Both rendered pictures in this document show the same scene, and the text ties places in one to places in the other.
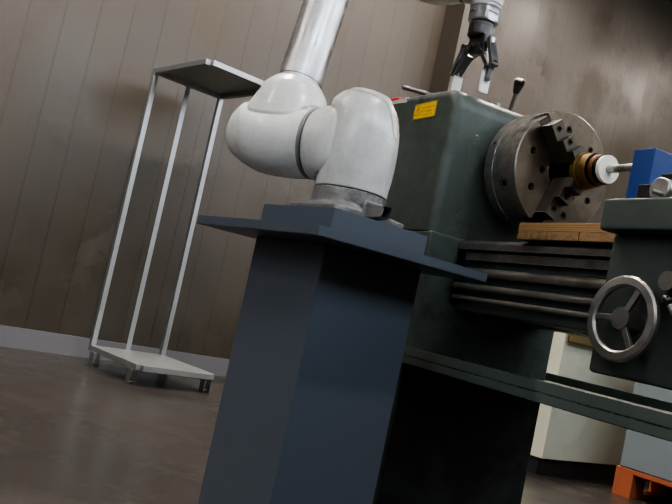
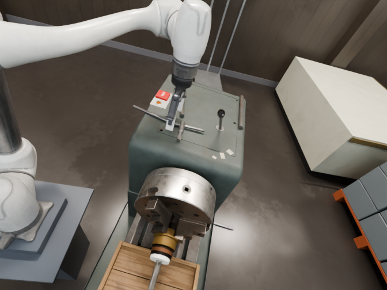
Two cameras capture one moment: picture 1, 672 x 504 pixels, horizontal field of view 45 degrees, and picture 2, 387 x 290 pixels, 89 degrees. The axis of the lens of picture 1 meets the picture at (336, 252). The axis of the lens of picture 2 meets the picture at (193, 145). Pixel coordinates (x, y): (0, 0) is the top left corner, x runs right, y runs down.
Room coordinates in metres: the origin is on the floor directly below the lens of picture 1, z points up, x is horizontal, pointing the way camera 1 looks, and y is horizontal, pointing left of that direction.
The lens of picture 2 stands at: (1.77, -0.65, 1.84)
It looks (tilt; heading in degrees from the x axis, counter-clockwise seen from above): 46 degrees down; 26
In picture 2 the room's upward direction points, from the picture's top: 19 degrees clockwise
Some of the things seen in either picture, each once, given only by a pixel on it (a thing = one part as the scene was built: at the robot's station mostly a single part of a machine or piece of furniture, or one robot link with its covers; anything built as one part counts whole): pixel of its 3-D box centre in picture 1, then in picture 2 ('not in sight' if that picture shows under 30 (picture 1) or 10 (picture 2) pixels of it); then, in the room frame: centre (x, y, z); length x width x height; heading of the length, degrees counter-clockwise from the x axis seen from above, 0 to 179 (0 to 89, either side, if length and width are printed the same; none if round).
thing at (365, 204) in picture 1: (353, 207); (18, 220); (1.67, -0.02, 0.83); 0.22 x 0.18 x 0.06; 37
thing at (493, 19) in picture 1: (484, 16); (185, 66); (2.29, -0.28, 1.53); 0.09 x 0.09 x 0.06
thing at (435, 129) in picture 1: (451, 184); (190, 140); (2.45, -0.30, 1.06); 0.59 x 0.48 x 0.39; 27
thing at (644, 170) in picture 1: (647, 201); not in sight; (1.80, -0.66, 1.00); 0.08 x 0.06 x 0.23; 117
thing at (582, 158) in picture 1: (591, 170); (164, 243); (1.98, -0.57, 1.08); 0.09 x 0.09 x 0.09; 27
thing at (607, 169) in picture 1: (625, 168); (154, 278); (1.88, -0.62, 1.08); 0.13 x 0.07 x 0.07; 27
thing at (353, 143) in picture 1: (356, 142); (6, 200); (1.69, 0.01, 0.97); 0.18 x 0.16 x 0.22; 63
